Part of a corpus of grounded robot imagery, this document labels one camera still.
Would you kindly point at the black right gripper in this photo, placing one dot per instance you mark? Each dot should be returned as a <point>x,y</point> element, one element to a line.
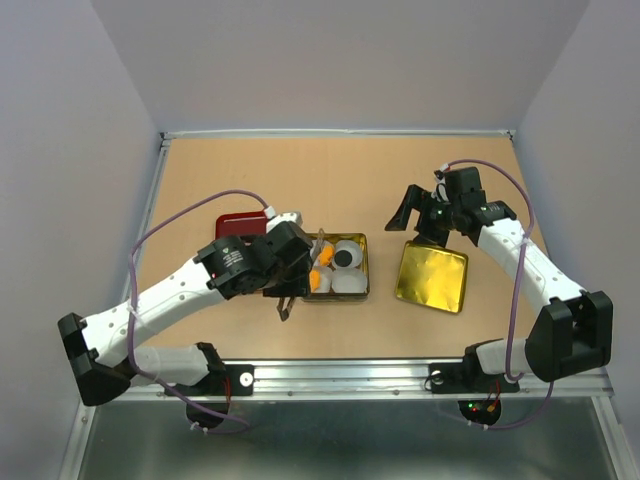
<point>415,200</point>

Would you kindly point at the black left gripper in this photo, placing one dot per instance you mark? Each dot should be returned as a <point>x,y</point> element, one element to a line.
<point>299,285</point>

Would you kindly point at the orange fish cookie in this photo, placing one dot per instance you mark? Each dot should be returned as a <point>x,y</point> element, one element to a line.
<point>315,279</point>
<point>326,254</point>

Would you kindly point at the metal tongs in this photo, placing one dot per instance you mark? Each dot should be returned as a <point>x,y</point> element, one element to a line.
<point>286,304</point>

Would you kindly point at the black round cookie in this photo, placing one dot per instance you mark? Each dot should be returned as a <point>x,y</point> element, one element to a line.
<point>343,258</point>

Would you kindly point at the gold tin lid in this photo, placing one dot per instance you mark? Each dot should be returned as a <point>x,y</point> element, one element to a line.
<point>433,277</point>

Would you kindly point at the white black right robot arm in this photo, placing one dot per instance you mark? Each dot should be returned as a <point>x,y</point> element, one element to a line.
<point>557,328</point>

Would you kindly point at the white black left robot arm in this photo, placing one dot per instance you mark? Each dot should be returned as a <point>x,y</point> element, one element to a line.
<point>107,351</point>

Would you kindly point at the white paper cup back left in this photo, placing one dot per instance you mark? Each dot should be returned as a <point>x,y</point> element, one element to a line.
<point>316,248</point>

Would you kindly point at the white paper cup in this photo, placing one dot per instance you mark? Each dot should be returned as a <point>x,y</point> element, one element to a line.
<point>327,275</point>
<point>349,281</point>
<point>316,248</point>
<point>354,248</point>

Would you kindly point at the white paper cup front left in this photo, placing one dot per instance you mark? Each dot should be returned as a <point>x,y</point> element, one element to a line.
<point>327,275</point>

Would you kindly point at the gold square tin box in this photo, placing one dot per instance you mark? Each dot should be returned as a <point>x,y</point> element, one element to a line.
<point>359,238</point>

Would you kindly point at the white paper cup front right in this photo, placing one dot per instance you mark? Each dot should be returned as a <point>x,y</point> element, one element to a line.
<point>349,281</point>

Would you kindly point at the white paper cup back right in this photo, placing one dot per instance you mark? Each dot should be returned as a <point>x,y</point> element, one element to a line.
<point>354,248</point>

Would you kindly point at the red rectangular tray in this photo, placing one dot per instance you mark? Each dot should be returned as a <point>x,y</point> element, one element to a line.
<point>240,224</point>

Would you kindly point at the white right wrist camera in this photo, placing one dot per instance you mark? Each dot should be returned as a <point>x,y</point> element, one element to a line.
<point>439,193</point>

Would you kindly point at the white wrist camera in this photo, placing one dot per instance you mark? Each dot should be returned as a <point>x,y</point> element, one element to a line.
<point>294,216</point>
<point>439,193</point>

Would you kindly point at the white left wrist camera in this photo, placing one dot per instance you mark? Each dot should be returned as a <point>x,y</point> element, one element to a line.
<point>294,216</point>

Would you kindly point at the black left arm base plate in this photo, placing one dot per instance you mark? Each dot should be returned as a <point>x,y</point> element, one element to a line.
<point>229,380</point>

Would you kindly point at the aluminium front rail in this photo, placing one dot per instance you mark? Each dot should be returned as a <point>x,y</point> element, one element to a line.
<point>351,379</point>

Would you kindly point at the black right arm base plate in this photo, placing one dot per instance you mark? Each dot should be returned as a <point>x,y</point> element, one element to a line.
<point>462,378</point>

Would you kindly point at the aluminium table edge rail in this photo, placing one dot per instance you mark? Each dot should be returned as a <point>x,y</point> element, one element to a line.
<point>288,133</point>

